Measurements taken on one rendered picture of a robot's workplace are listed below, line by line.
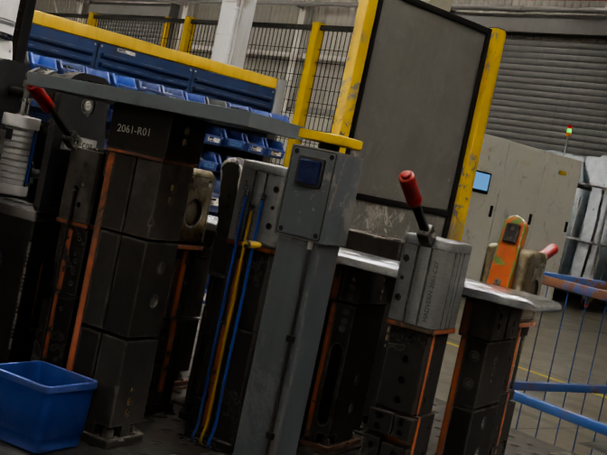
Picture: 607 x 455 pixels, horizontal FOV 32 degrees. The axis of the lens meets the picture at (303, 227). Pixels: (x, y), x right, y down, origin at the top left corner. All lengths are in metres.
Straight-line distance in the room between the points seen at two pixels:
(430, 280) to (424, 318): 0.05
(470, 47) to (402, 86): 0.50
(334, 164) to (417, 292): 0.22
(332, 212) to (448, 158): 3.97
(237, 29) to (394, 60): 2.05
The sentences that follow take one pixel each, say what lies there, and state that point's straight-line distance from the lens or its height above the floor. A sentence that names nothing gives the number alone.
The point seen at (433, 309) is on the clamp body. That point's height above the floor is 0.97.
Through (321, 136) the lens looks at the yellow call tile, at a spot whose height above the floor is 1.15.
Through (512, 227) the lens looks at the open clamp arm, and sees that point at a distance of 1.68.
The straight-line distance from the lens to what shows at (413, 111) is 4.97.
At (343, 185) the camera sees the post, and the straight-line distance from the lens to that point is 1.26.
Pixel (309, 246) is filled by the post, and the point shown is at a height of 1.02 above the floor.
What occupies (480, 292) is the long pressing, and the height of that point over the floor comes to 1.00.
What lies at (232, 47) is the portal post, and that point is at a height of 1.78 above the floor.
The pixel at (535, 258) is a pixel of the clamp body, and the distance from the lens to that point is 1.70.
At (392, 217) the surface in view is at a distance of 4.99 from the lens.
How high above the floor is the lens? 1.11
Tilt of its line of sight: 3 degrees down
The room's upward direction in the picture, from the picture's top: 12 degrees clockwise
